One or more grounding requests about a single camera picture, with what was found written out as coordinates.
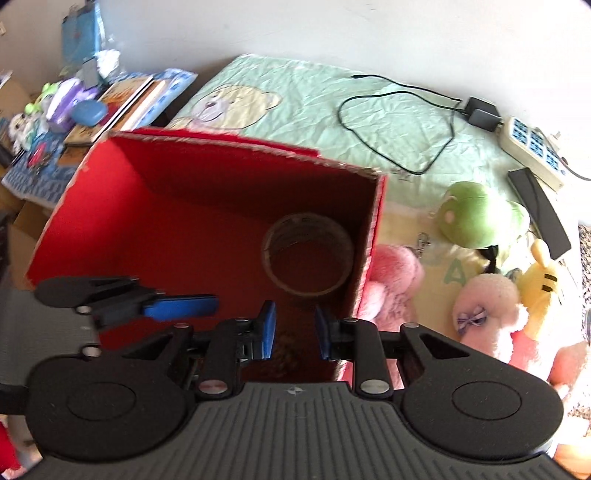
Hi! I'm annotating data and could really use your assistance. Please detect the small grey device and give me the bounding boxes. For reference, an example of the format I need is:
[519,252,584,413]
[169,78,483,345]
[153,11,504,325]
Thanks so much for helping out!
[81,58,101,88]

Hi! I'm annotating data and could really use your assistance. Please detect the purple white toy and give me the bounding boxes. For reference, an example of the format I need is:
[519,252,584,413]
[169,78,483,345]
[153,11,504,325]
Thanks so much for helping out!
[46,78,100,132]

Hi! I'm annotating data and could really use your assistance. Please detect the yellow plush toy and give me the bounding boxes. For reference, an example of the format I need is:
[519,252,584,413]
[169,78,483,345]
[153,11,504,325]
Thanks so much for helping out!
[516,239,565,340]

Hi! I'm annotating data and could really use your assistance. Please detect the peach plush toy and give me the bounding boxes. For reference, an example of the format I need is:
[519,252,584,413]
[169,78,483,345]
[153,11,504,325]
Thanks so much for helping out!
[508,330,591,402]

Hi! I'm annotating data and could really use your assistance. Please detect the brown tape roll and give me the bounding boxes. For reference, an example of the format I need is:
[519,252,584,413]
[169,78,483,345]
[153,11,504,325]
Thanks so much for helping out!
[262,213,355,297]

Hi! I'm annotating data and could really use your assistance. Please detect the large red cardboard box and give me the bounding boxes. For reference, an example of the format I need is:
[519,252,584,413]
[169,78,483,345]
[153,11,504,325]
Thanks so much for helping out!
[25,128,389,384]

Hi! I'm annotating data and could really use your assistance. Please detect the white small plush toys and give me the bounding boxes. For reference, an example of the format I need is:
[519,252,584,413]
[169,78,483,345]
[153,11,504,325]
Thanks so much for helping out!
[8,113,47,154]

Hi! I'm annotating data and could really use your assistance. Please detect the white crumpled plastic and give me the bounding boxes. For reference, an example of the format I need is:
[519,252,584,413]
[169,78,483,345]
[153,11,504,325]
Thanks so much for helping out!
[95,48,123,78]

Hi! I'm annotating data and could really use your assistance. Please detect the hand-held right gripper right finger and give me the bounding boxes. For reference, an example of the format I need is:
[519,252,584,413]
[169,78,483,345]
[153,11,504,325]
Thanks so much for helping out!
[315,305,472,398]

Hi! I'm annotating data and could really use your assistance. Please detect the pale pink plush with bow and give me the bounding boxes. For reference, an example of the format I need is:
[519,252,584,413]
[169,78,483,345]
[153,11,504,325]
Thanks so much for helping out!
[451,273,529,365]

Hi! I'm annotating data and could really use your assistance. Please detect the green plush toy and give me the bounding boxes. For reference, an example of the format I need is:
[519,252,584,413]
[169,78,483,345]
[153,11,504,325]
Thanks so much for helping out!
[436,181,532,259]

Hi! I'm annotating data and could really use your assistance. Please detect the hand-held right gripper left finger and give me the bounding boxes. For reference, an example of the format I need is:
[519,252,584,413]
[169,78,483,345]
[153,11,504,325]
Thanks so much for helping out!
[121,300,278,401]

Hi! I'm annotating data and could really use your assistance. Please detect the blue tissue packet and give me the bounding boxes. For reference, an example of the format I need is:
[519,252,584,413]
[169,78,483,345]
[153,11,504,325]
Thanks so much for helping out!
[61,0,105,77]

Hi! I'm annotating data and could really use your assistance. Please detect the brown cardboard box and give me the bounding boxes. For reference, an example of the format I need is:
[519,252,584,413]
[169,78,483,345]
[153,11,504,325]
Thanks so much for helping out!
[0,198,52,289]

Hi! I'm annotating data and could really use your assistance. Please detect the blue oval case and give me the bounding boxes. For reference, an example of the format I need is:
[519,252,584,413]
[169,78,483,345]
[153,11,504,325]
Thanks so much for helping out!
[71,100,109,126]

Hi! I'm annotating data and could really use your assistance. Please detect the black charger adapter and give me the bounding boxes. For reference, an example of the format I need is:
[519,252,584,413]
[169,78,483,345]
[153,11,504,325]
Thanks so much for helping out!
[463,97,503,132]

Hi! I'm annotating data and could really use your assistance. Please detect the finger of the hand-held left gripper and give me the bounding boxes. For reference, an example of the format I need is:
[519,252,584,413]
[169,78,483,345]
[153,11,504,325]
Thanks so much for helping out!
[76,276,219,329]

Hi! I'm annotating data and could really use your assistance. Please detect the pink fluffy plush toy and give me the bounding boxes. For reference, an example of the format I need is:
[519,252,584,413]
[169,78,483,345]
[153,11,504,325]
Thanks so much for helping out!
[342,244,426,384]

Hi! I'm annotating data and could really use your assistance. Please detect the white power strip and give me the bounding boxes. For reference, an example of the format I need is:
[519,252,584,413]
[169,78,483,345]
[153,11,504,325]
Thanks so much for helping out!
[498,115,568,192]

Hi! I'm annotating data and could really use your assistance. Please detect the blue patterned packet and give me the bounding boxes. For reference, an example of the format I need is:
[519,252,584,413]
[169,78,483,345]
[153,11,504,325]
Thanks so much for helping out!
[139,68,199,127]

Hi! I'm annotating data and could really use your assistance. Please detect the stack of books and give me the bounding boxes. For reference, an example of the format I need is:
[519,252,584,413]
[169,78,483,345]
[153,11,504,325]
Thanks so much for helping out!
[65,76,155,146]

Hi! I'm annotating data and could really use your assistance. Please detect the red key bunch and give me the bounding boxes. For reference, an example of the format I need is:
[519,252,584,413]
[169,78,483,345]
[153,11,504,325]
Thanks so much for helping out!
[28,143,51,168]

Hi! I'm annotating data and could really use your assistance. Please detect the black charging cable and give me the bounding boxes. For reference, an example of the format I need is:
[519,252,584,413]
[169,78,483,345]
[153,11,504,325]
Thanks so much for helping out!
[338,74,467,176]

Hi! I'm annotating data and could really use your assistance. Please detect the blue patterned tablecloth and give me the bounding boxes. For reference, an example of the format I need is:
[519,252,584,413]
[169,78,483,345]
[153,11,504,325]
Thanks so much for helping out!
[2,134,93,204]

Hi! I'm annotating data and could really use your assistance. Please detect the black flat case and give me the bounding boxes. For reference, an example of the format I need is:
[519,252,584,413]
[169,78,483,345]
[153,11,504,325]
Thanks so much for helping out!
[507,167,572,259]

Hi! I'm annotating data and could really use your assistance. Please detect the green frog toy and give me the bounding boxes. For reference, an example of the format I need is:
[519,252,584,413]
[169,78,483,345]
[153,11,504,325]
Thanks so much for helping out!
[25,82,63,115]

